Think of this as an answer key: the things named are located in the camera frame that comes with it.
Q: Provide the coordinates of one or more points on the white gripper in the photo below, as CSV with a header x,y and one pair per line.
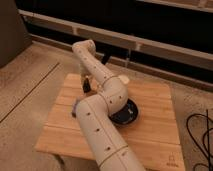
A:
x,y
84,72

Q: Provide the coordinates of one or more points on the black eraser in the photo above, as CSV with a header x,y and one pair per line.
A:
x,y
86,86

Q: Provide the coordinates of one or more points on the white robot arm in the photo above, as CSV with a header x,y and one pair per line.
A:
x,y
110,150

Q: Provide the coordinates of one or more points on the white ceramic cup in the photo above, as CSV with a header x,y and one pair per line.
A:
x,y
124,79

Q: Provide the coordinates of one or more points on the dark ceramic bowl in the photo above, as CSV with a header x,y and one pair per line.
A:
x,y
126,115

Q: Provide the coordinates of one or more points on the dark couch corner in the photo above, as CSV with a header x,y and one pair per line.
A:
x,y
14,37

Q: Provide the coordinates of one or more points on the wooden table board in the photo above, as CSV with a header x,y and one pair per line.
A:
x,y
153,136

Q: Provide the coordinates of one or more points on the white window frame rail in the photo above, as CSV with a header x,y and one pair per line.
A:
x,y
154,48

